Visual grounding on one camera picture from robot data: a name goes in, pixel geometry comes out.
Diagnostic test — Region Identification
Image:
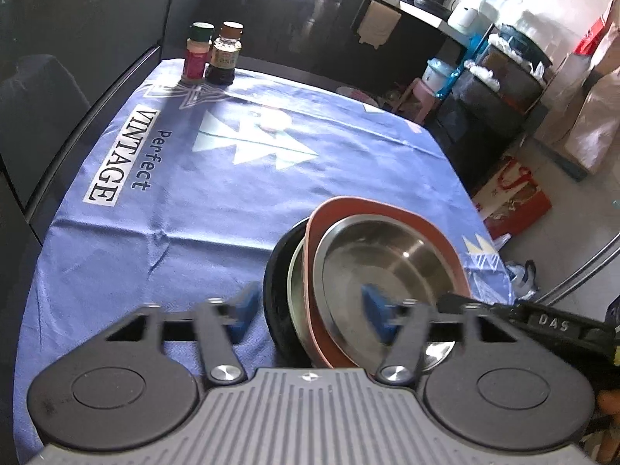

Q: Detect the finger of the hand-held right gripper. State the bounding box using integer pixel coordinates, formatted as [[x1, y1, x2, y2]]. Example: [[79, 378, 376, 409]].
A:
[[436, 292, 517, 323]]

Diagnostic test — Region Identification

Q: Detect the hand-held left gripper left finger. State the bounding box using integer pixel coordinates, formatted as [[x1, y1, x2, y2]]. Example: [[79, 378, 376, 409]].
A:
[[104, 283, 262, 383]]

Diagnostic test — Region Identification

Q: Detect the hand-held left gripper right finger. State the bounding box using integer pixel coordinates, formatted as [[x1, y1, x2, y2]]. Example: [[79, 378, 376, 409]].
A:
[[361, 283, 517, 387]]

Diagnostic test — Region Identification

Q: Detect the black plate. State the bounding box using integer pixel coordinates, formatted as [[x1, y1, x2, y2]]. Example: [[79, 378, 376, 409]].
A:
[[264, 218, 311, 369]]

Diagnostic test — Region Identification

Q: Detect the green plate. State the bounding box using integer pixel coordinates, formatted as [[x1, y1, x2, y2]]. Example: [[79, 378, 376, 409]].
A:
[[287, 242, 317, 369]]

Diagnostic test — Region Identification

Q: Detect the stainless steel bowl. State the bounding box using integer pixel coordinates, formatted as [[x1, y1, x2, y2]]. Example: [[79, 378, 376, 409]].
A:
[[312, 214, 458, 369]]

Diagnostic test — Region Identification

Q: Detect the terracotta square plate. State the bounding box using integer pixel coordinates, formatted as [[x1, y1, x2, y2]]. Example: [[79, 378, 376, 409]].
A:
[[303, 196, 472, 370]]

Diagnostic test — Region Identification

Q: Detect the person's right hand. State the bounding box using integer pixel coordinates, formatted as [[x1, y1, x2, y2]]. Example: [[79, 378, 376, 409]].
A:
[[597, 390, 620, 417]]

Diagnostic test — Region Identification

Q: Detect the metal chair leg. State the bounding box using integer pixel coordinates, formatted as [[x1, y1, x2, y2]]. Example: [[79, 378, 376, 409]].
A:
[[535, 232, 620, 303]]

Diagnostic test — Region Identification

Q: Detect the blue printed tablecloth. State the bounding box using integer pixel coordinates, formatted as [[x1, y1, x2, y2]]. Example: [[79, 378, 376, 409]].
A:
[[14, 58, 514, 465]]

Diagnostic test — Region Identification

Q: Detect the red paper bag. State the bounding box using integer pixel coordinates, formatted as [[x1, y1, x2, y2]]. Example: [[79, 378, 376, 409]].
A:
[[472, 155, 553, 240]]

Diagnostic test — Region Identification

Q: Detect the black storage cabinet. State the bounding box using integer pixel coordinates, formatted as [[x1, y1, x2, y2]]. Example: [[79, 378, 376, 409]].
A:
[[429, 65, 546, 185]]

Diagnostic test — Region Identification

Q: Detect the brown paper bag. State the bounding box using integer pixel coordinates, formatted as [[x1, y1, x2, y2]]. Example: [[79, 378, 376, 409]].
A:
[[547, 24, 620, 180]]

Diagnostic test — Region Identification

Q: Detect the pink plastic stool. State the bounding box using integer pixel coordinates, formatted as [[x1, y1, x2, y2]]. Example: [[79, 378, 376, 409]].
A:
[[394, 77, 441, 124]]

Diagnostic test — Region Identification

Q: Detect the trash bin with white bag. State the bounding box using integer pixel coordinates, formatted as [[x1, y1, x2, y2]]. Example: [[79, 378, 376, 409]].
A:
[[336, 86, 379, 107]]

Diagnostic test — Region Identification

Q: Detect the white and blue container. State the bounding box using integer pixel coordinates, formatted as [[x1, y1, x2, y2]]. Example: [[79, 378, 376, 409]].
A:
[[421, 57, 458, 100]]

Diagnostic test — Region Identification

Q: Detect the gold-capped soy sauce bottle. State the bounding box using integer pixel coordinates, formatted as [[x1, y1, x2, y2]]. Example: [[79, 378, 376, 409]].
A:
[[205, 21, 244, 85]]

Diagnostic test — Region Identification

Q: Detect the green-capped spice bottle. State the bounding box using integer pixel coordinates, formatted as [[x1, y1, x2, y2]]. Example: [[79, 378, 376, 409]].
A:
[[183, 22, 215, 82]]

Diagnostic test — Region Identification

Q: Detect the beige hanging towel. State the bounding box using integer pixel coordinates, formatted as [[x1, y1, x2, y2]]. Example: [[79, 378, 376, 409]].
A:
[[357, 1, 403, 49]]

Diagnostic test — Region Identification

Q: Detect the dark kitchen counter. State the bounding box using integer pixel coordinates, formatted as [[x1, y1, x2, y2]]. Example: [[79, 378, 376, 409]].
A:
[[252, 0, 470, 44]]

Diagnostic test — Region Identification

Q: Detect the white water dispenser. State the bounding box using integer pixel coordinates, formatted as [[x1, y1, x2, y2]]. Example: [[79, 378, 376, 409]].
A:
[[446, 0, 523, 34]]

